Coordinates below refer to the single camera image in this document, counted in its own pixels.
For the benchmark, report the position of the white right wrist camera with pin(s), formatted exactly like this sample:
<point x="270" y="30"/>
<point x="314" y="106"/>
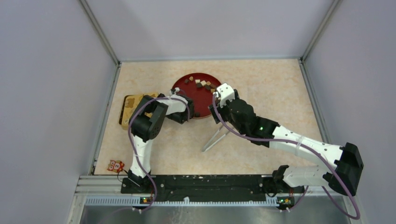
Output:
<point x="224" y="93"/>

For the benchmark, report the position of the orange owl sticker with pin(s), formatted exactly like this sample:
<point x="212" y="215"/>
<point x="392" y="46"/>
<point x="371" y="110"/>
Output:
<point x="115" y="166"/>

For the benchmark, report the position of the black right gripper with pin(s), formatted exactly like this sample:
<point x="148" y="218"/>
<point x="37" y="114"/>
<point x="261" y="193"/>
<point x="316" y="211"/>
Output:
<point x="222" y="109"/>

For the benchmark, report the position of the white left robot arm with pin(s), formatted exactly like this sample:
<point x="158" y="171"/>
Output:
<point x="145" y="125"/>

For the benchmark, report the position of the white cable duct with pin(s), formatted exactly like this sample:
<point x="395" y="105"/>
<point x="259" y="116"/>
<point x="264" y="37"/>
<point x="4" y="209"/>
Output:
<point x="136" y="201"/>

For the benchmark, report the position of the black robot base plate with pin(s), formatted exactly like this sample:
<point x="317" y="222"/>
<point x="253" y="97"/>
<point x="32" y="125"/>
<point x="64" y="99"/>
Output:
<point x="209" y="188"/>

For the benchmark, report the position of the red round tray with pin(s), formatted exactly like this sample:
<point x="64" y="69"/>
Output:
<point x="201" y="95"/>

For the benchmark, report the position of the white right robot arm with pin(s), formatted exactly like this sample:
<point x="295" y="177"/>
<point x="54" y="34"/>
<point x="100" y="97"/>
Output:
<point x="335" y="166"/>

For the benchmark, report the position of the steel serving tongs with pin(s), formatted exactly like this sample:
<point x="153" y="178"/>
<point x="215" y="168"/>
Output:
<point x="220" y="134"/>

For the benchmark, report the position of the gold box lid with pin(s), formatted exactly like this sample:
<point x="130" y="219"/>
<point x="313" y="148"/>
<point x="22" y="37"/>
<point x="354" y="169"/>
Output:
<point x="129" y="105"/>

